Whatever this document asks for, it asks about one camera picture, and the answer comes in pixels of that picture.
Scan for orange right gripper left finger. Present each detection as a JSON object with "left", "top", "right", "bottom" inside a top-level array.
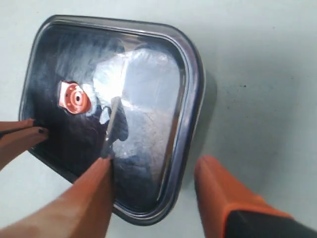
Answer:
[{"left": 0, "top": 158, "right": 114, "bottom": 238}]

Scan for dark transparent lunch box lid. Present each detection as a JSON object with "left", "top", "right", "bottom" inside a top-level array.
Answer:
[{"left": 19, "top": 15, "right": 205, "bottom": 226}]

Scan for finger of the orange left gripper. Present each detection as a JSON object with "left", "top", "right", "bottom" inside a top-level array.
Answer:
[
  {"left": 0, "top": 127, "right": 49, "bottom": 170},
  {"left": 0, "top": 119, "right": 37, "bottom": 135}
]

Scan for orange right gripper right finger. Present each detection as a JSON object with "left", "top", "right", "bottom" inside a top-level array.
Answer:
[{"left": 194, "top": 155, "right": 317, "bottom": 238}]

